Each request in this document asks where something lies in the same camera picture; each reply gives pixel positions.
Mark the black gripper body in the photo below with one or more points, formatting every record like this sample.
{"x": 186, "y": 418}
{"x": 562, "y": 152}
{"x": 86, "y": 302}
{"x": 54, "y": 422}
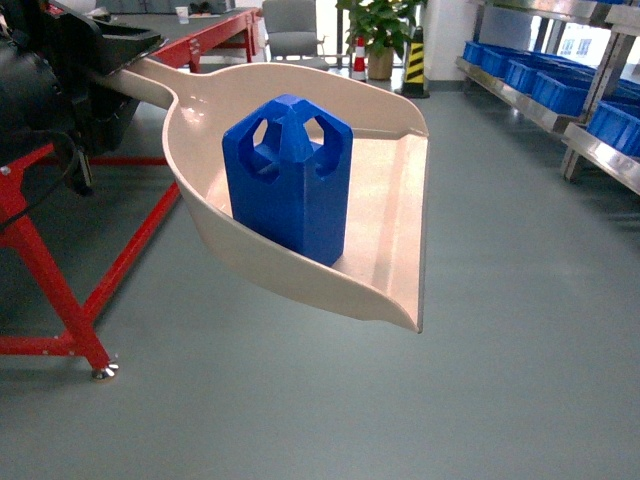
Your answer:
{"x": 81, "y": 117}

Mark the blue plastic part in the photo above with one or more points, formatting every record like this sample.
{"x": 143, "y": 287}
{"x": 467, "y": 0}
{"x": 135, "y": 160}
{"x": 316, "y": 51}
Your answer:
{"x": 288, "y": 167}

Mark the beige plastic dustpan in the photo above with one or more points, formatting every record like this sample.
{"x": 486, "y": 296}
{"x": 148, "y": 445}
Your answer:
{"x": 380, "y": 275}

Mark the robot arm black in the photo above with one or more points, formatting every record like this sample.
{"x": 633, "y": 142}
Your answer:
{"x": 20, "y": 70}

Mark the blue bin on far shelf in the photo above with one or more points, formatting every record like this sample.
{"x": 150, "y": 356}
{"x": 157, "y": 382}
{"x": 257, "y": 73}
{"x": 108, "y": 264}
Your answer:
{"x": 562, "y": 94}

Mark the metal shelf rack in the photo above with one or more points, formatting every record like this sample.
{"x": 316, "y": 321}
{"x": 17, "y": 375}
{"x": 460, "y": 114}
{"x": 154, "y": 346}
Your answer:
{"x": 623, "y": 22}

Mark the white paper cup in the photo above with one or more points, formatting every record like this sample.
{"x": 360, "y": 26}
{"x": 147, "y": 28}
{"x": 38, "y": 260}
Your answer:
{"x": 183, "y": 14}

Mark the grey office chair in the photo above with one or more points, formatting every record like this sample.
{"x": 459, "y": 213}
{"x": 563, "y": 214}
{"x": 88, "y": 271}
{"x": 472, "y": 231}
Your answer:
{"x": 291, "y": 33}

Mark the red white traffic cone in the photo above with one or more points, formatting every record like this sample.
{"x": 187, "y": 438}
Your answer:
{"x": 358, "y": 70}

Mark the green potted plant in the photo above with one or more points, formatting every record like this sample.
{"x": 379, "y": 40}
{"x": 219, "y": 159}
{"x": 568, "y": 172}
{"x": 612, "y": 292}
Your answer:
{"x": 386, "y": 28}

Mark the yellow black striped bollard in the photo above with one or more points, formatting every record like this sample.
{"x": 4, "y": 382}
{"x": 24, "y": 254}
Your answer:
{"x": 413, "y": 83}

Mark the red table frame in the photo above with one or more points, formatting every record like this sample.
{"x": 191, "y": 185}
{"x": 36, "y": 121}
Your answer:
{"x": 33, "y": 242}

